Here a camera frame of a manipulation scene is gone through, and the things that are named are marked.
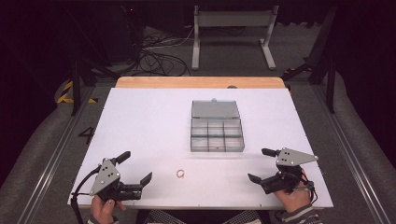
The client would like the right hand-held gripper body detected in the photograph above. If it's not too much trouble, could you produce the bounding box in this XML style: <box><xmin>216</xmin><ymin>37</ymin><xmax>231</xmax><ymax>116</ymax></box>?
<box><xmin>261</xmin><ymin>147</ymin><xmax>319</xmax><ymax>195</ymax></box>

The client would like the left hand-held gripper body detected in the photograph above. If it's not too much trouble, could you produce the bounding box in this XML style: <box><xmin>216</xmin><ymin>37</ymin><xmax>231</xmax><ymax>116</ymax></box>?
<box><xmin>90</xmin><ymin>158</ymin><xmax>143</xmax><ymax>203</ymax></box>

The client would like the clear plastic compartment box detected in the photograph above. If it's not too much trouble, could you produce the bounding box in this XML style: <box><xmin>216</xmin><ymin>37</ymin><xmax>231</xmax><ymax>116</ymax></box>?
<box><xmin>190</xmin><ymin>98</ymin><xmax>246</xmax><ymax>153</ymax></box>

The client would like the person's left hand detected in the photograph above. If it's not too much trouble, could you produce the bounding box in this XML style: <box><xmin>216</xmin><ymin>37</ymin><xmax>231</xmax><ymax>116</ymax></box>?
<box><xmin>91</xmin><ymin>195</ymin><xmax>127</xmax><ymax>224</ymax></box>

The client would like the person's right hand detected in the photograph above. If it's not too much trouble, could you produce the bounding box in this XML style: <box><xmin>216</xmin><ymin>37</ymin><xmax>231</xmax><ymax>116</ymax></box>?
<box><xmin>274</xmin><ymin>169</ymin><xmax>312</xmax><ymax>214</ymax></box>

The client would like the person's checked clothing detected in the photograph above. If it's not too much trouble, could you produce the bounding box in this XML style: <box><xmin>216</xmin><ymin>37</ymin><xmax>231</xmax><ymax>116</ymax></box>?
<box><xmin>142</xmin><ymin>209</ymin><xmax>263</xmax><ymax>224</ymax></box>

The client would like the black floor tape mark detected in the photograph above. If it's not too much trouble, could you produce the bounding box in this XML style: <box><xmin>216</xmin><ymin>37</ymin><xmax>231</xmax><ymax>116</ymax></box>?
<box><xmin>78</xmin><ymin>126</ymin><xmax>95</xmax><ymax>146</ymax></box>

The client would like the white board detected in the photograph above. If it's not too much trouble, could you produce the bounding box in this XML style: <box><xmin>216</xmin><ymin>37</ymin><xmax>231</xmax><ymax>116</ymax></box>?
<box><xmin>67</xmin><ymin>87</ymin><xmax>334</xmax><ymax>211</ymax></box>

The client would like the black metal stand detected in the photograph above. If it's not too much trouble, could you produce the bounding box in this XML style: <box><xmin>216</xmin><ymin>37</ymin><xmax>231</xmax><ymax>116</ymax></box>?
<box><xmin>280</xmin><ymin>5</ymin><xmax>339</xmax><ymax>115</ymax></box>
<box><xmin>64</xmin><ymin>6</ymin><xmax>120</xmax><ymax>117</ymax></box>

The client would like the yellow black floor tape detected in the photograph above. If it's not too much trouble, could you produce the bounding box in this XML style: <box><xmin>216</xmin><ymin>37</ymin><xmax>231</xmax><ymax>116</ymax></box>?
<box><xmin>56</xmin><ymin>80</ymin><xmax>99</xmax><ymax>105</ymax></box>

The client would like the wooden table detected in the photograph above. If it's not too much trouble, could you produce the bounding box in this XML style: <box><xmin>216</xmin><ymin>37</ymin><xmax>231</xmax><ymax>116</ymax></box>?
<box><xmin>115</xmin><ymin>76</ymin><xmax>287</xmax><ymax>90</ymax></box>

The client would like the black equipment case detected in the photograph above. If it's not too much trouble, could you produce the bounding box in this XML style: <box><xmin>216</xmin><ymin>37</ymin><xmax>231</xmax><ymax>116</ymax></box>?
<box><xmin>92</xmin><ymin>5</ymin><xmax>146</xmax><ymax>64</ymax></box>

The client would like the white metal stand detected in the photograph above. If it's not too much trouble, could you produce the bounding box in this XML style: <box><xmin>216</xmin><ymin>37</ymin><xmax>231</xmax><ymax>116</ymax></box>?
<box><xmin>191</xmin><ymin>5</ymin><xmax>280</xmax><ymax>71</ymax></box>

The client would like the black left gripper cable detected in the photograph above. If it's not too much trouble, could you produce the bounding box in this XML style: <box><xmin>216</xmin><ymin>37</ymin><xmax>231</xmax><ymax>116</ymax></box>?
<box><xmin>70</xmin><ymin>165</ymin><xmax>103</xmax><ymax>224</ymax></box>

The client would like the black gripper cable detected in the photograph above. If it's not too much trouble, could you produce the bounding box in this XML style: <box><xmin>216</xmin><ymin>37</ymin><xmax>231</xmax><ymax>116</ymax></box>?
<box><xmin>298</xmin><ymin>169</ymin><xmax>319</xmax><ymax>205</ymax></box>
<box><xmin>70</xmin><ymin>165</ymin><xmax>103</xmax><ymax>224</ymax></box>

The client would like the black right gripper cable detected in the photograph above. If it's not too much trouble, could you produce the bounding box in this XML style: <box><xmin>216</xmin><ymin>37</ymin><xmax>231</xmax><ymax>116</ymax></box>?
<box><xmin>298</xmin><ymin>169</ymin><xmax>319</xmax><ymax>205</ymax></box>

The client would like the metal floor rail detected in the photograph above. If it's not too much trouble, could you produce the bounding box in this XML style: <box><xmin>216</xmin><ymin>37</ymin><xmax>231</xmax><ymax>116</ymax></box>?
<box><xmin>312</xmin><ymin>84</ymin><xmax>392</xmax><ymax>224</ymax></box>
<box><xmin>16</xmin><ymin>86</ymin><xmax>96</xmax><ymax>224</ymax></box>

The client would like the bundle of floor cables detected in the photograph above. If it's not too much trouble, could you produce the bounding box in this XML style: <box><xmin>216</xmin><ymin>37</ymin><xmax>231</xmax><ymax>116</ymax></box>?
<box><xmin>135</xmin><ymin>25</ymin><xmax>200</xmax><ymax>77</ymax></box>

